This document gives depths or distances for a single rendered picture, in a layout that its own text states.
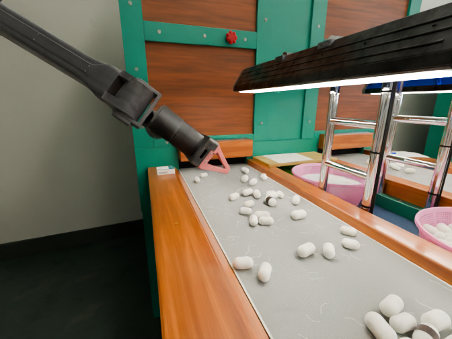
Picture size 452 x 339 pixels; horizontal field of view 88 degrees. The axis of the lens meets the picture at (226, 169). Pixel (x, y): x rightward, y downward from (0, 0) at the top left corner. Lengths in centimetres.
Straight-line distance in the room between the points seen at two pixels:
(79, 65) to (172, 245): 37
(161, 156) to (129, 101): 50
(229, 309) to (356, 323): 16
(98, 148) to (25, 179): 46
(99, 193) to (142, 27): 127
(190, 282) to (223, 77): 80
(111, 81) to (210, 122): 55
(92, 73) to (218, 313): 44
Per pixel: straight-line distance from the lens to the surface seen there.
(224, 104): 99
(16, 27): 62
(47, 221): 204
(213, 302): 34
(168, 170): 84
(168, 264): 41
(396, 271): 51
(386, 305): 40
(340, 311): 40
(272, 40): 109
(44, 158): 190
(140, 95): 48
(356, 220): 59
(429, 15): 39
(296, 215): 58
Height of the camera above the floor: 101
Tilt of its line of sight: 16 degrees down
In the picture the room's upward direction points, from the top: straight up
